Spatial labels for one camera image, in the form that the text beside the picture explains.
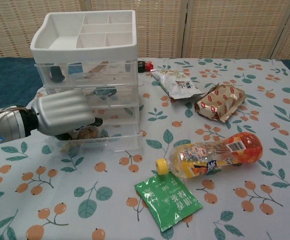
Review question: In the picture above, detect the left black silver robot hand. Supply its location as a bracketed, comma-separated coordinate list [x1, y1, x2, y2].
[30, 90, 103, 141]

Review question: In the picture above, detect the small brown plush toy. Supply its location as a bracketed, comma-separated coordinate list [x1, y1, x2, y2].
[71, 126, 99, 141]

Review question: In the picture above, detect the clear drawer with teal item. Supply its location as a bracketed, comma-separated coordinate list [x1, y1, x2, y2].
[43, 83, 139, 109]

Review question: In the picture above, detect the clear drawer with dark clip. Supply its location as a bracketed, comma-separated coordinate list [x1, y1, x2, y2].
[34, 59, 139, 85]

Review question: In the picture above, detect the dark grey clip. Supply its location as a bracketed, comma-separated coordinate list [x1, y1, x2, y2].
[50, 65, 66, 83]

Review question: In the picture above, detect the small blue block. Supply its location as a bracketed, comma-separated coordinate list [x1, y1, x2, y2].
[67, 62, 83, 75]

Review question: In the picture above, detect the teal flat item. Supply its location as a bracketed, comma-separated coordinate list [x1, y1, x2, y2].
[94, 86, 117, 97]

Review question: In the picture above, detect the wooden stick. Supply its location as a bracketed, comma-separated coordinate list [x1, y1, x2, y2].
[87, 62, 109, 76]

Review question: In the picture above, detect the teal plush table cover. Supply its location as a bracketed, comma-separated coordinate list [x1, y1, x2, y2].
[0, 56, 290, 112]

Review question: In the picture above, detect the floral leaf tablecloth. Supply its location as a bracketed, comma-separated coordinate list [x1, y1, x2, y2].
[0, 57, 290, 240]

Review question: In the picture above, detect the small black device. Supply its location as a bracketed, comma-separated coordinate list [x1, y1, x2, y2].
[137, 59, 147, 74]

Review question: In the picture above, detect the white snack bag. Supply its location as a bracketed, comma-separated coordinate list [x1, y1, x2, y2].
[151, 69, 207, 100]

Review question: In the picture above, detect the green tea sachet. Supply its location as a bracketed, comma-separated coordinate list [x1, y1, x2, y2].
[134, 174, 203, 233]

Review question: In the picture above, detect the orange juice plastic bottle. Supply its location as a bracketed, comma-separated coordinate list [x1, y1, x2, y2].
[155, 131, 263, 180]

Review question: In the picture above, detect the gold red snack package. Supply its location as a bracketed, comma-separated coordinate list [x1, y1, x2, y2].
[194, 83, 246, 123]

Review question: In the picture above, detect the bamboo folding screen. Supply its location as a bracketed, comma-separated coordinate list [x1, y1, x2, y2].
[0, 0, 290, 62]

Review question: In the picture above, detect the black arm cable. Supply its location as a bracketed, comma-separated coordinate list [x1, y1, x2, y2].
[0, 105, 27, 124]

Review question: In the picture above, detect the white plastic drawer organizer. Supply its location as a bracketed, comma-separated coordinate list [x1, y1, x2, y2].
[31, 9, 140, 152]

